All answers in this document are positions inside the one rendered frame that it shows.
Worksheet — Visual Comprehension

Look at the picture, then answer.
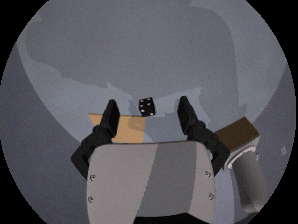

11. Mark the black die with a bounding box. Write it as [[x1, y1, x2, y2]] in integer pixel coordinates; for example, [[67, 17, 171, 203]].
[[139, 97, 155, 117]]

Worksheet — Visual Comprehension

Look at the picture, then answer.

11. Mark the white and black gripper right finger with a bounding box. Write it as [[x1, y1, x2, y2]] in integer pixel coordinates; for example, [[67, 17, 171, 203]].
[[177, 96, 230, 177]]

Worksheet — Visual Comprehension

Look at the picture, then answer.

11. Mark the tan flat mat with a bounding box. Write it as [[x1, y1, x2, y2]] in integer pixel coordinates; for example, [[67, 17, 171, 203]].
[[88, 113, 146, 143]]

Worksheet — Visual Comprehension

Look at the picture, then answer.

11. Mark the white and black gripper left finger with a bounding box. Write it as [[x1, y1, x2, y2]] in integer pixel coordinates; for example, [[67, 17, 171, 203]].
[[71, 99, 120, 180]]

